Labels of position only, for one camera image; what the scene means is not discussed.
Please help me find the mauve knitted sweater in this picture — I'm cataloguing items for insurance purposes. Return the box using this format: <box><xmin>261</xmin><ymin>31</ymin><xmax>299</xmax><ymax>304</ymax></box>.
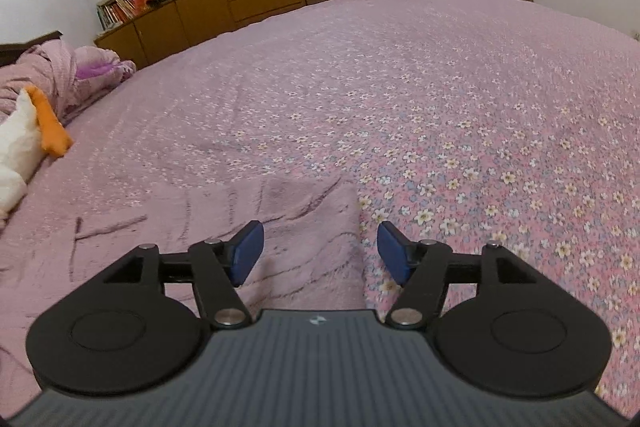
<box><xmin>65</xmin><ymin>177</ymin><xmax>368</xmax><ymax>313</ymax></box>

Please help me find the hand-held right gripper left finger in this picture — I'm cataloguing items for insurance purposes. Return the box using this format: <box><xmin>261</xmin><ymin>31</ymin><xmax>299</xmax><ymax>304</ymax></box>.
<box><xmin>101</xmin><ymin>220</ymin><xmax>265</xmax><ymax>329</ymax></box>

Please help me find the dark wooden headboard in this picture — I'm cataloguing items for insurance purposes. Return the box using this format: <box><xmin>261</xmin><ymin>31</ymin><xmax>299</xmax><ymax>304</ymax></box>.
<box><xmin>0</xmin><ymin>30</ymin><xmax>64</xmax><ymax>66</ymax></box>

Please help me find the purple patterned pillow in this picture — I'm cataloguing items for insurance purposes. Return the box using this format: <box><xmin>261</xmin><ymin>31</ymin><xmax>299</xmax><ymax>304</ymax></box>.
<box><xmin>75</xmin><ymin>58</ymin><xmax>137</xmax><ymax>81</ymax></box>

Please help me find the white plush goose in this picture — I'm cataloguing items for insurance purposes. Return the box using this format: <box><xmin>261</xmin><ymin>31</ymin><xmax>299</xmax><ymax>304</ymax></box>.
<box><xmin>0</xmin><ymin>86</ymin><xmax>74</xmax><ymax>220</ymax></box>

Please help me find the row of books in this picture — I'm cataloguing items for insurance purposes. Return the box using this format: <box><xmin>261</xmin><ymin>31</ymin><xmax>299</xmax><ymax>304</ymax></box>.
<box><xmin>96</xmin><ymin>0</ymin><xmax>138</xmax><ymax>31</ymax></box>

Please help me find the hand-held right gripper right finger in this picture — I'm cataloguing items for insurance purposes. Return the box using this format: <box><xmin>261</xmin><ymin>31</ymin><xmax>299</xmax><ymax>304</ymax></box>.
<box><xmin>376</xmin><ymin>221</ymin><xmax>541</xmax><ymax>329</ymax></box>

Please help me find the bed with pink floral sheet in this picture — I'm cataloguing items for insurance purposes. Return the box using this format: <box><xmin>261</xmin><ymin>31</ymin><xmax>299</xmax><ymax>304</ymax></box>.
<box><xmin>0</xmin><ymin>0</ymin><xmax>640</xmax><ymax>413</ymax></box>

